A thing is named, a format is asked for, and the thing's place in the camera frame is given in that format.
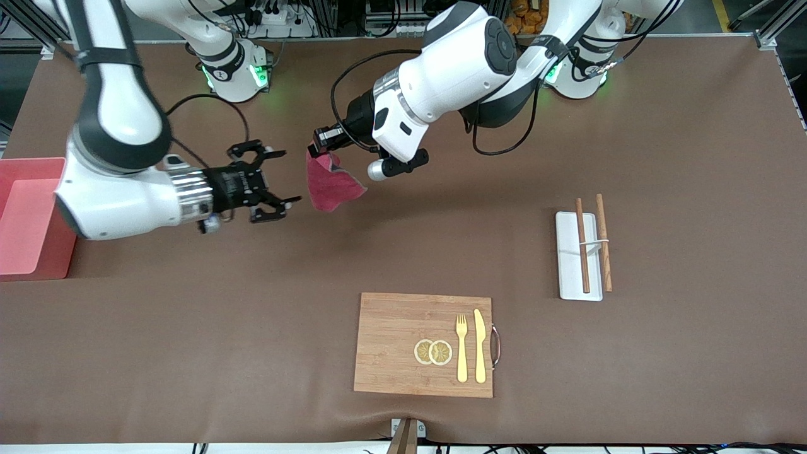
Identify aluminium frame profile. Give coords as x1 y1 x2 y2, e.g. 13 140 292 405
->
753 0 807 51

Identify orange snack bags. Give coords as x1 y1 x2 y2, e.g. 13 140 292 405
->
502 0 633 36

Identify brown wooden rack rod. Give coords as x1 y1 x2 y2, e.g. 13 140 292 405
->
575 198 591 294
596 194 613 293

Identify red cloth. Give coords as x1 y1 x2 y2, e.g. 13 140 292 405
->
306 150 368 214

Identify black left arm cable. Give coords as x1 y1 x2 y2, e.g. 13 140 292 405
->
330 0 685 157

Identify white metal mounting plate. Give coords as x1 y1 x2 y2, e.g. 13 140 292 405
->
391 418 427 439

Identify white socket bar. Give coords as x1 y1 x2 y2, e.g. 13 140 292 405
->
366 22 431 37

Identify bamboo cutting board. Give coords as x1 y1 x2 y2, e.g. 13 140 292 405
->
354 292 494 399

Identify yellow fork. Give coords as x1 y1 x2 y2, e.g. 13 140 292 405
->
455 314 469 383

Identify pink plastic bin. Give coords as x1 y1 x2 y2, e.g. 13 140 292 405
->
0 158 78 281

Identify yellow knife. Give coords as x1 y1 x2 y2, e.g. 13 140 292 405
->
473 308 487 384

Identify white power strip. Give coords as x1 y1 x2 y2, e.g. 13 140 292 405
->
243 5 316 38

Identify brown camera support strut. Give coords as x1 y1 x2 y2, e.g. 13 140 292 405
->
386 419 418 454

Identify white rack base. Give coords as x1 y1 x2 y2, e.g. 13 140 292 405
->
555 211 603 301

